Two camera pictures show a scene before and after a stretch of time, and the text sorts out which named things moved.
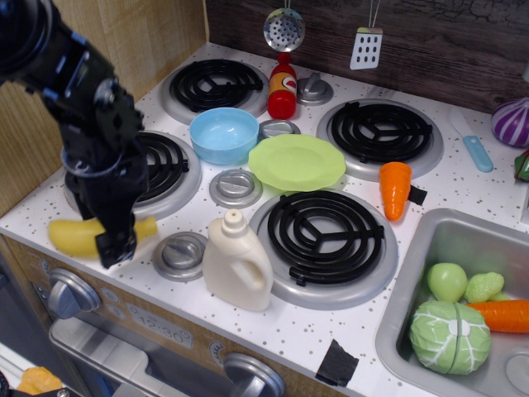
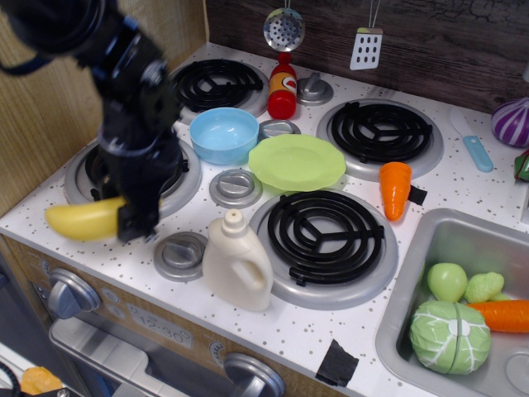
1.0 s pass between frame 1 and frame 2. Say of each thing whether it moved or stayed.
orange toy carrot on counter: stayed
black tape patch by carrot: stayed
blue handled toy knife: stayed
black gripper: moved
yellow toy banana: moved
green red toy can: stayed
